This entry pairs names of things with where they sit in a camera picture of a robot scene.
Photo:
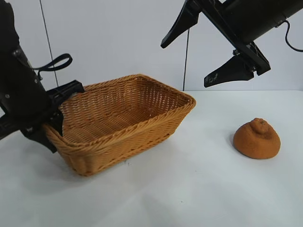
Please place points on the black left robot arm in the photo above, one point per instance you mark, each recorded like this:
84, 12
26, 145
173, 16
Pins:
7, 28

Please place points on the brown woven wicker basket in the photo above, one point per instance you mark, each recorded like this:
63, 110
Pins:
118, 142

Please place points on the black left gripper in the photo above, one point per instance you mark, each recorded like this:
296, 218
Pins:
21, 99

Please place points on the brown bread bun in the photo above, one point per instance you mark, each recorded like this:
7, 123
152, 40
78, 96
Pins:
255, 146

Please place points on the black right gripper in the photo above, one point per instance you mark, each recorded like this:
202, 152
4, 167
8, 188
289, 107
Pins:
251, 19

